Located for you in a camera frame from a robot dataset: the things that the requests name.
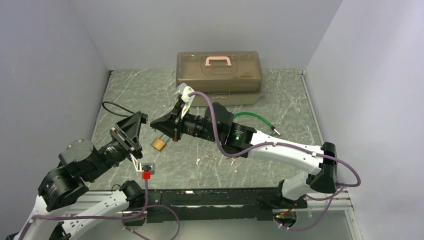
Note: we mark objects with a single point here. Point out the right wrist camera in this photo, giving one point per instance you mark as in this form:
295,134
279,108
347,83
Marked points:
184,90

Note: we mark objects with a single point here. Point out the small silver key pair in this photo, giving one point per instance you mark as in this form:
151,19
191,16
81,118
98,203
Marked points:
233,160

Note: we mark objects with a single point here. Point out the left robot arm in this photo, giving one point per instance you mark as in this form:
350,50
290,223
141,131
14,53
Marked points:
62,186

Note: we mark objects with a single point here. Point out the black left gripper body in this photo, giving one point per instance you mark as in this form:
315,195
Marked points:
123,136

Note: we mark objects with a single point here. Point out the green cable lock loop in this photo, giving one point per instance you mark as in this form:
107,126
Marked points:
273,128

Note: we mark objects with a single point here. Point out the brass padlock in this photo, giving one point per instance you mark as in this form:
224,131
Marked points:
160,142

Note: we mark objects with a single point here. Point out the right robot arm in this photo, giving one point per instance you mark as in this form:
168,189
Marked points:
234,140

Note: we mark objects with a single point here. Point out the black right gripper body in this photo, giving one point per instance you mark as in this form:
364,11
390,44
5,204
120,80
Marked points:
176,126

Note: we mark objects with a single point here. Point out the aluminium extrusion rail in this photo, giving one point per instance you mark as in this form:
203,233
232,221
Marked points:
317,201

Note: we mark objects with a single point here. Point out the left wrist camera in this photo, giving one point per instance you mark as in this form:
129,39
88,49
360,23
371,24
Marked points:
144,169

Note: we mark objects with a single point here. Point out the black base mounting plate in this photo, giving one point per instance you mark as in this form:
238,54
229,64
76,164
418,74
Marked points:
259,203

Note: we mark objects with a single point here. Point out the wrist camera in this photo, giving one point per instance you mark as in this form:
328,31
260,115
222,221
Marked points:
144,169
184,90

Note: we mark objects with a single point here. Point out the translucent brown plastic toolbox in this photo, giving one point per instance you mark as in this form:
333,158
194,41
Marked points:
231,78

